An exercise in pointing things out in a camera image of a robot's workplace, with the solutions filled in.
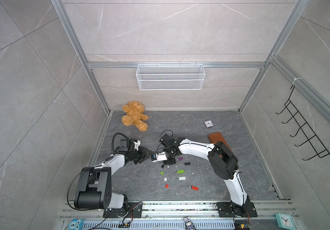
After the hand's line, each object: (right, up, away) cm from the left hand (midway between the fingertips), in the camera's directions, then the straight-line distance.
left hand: (152, 152), depth 89 cm
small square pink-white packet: (+42, +18, +21) cm, 50 cm away
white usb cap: (+8, -15, -5) cm, 18 cm away
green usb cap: (+7, -12, -3) cm, 14 cm away
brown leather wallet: (+45, +8, +16) cm, 49 cm away
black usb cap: (+6, -9, 0) cm, 11 cm away
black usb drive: (+23, -8, +2) cm, 24 cm away
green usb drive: (+18, -12, -1) cm, 22 cm away
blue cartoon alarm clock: (-35, -31, -20) cm, 51 cm away
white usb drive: (+19, -15, -5) cm, 24 cm away
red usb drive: (+26, -19, -7) cm, 33 cm away
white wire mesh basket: (+12, +51, +12) cm, 54 cm away
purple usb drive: (+18, -5, +4) cm, 19 cm away
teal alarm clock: (+68, -30, -20) cm, 77 cm away
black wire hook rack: (+77, +17, -20) cm, 81 cm away
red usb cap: (+9, -18, -7) cm, 22 cm away
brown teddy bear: (-16, +28, +19) cm, 37 cm away
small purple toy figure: (+20, -30, -21) cm, 42 cm away
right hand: (+9, -6, +4) cm, 11 cm away
